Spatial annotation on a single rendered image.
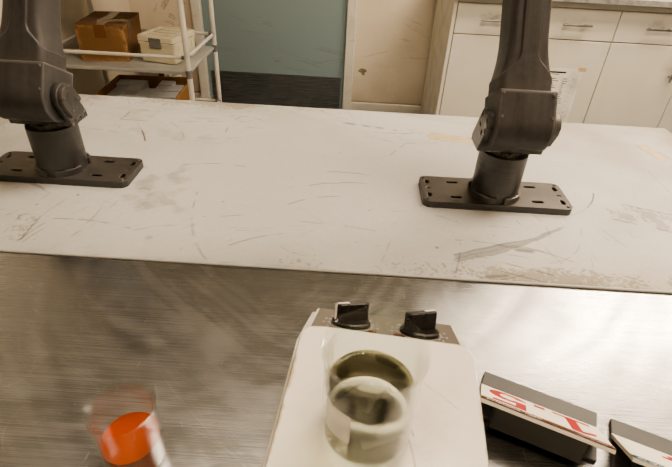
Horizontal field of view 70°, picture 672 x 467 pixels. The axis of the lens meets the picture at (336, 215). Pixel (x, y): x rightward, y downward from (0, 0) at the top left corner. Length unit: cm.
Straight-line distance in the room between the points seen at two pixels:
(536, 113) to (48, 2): 60
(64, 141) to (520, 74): 58
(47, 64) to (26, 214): 18
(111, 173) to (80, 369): 33
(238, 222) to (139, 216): 12
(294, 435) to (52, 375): 25
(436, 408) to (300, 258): 28
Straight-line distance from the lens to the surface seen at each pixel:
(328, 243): 56
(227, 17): 328
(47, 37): 70
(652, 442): 47
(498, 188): 66
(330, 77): 327
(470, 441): 31
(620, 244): 68
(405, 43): 323
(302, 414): 30
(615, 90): 302
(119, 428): 40
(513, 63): 62
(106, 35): 251
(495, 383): 45
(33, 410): 46
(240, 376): 43
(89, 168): 75
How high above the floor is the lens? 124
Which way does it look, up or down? 34 degrees down
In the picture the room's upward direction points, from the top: 3 degrees clockwise
